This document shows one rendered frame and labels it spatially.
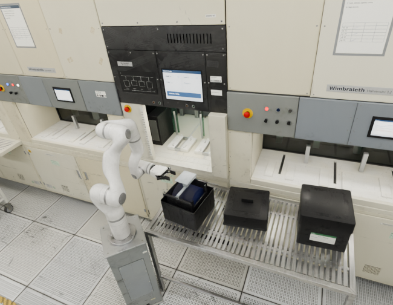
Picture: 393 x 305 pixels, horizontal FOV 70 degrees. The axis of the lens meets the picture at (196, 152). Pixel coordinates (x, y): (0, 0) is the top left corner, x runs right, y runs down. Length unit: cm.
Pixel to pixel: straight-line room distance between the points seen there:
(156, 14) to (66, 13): 72
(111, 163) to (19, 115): 182
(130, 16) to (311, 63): 113
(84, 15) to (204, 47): 87
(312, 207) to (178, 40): 129
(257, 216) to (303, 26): 114
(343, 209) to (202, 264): 139
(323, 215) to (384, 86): 75
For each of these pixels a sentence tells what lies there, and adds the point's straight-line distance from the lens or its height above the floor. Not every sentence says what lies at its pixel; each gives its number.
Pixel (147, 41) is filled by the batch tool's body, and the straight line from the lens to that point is 197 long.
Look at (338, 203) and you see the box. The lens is 187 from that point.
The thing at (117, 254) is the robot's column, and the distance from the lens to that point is 199.
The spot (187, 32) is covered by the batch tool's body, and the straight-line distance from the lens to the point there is 182.
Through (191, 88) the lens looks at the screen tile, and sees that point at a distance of 191.
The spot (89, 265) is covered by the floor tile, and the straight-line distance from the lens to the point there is 299.
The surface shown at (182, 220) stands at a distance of 195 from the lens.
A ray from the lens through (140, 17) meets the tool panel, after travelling 196.
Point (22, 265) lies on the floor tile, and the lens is 333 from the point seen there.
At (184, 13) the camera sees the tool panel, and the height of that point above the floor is 202.
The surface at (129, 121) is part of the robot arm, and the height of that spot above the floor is 147.
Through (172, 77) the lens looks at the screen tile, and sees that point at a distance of 195.
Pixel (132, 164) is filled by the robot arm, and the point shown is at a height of 115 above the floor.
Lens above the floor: 225
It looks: 34 degrees down
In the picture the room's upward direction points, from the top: 6 degrees counter-clockwise
